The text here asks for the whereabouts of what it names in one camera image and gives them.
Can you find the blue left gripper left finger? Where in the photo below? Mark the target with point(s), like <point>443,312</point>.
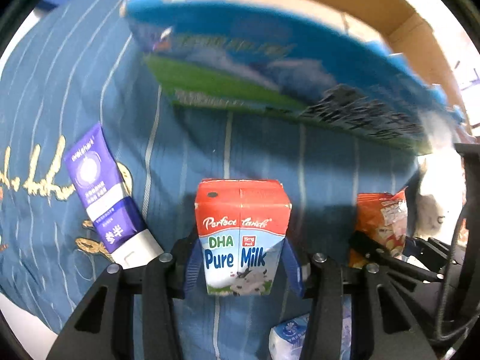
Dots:
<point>192,268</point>

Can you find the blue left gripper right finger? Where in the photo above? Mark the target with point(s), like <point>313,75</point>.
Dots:
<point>293,264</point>

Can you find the blue tissue pack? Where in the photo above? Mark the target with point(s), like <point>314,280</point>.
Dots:
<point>286,339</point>

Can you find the pure milk carton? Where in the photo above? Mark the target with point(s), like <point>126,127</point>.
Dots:
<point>241,226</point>

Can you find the orange panda snack bag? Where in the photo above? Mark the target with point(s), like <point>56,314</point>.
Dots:
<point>380,224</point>

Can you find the purple toothpaste tube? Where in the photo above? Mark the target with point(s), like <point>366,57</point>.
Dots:
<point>104,195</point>

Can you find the cardboard box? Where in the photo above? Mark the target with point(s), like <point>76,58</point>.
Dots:
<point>372,68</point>

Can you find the blue striped bedsheet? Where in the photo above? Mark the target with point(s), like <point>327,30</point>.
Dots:
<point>180,180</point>

